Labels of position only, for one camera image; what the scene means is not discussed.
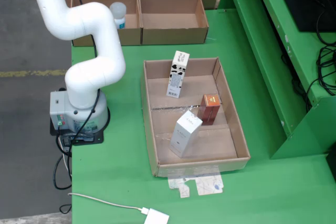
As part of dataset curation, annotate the cow print carton box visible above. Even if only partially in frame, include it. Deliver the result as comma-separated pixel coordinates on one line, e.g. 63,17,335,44
165,50,191,99

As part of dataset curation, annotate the white bottle teal label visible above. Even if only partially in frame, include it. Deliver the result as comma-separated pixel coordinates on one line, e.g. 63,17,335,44
109,2,127,30

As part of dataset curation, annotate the tall white product box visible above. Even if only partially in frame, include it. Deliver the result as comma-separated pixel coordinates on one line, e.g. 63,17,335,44
169,110,203,159

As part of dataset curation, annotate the red orange product box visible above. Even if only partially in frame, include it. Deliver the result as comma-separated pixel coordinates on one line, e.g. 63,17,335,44
197,93,221,126

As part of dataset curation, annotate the shallow cardboard tray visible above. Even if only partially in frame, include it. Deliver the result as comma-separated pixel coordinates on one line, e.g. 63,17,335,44
140,56,251,178

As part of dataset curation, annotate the open cardboard box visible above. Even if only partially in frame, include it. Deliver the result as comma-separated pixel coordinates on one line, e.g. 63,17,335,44
138,0,217,46
64,0,144,47

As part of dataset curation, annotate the grey robot controller box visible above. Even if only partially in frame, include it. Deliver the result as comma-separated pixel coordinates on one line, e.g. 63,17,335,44
49,91,71,130

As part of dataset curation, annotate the flat patterned paper packaging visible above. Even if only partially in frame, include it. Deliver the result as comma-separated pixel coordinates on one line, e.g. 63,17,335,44
167,174,224,199

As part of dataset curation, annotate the green metal shelf unit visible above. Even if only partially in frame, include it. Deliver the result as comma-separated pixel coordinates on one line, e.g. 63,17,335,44
217,0,336,161

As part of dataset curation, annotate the white adapter block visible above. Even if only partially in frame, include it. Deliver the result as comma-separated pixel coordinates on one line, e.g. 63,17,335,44
143,207,170,224

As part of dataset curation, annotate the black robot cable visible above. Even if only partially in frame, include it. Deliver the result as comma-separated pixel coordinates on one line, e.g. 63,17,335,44
72,0,102,145

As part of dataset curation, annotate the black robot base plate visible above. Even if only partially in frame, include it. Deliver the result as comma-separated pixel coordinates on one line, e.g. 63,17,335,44
49,105,111,145

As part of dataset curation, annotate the white usb cable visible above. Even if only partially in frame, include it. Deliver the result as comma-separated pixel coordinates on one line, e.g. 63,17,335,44
67,192,145,213

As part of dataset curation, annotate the black power cable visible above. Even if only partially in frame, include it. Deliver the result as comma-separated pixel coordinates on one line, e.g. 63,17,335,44
51,136,74,215

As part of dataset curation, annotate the black cable bundle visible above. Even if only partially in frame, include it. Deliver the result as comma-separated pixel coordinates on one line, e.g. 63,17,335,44
280,0,336,114

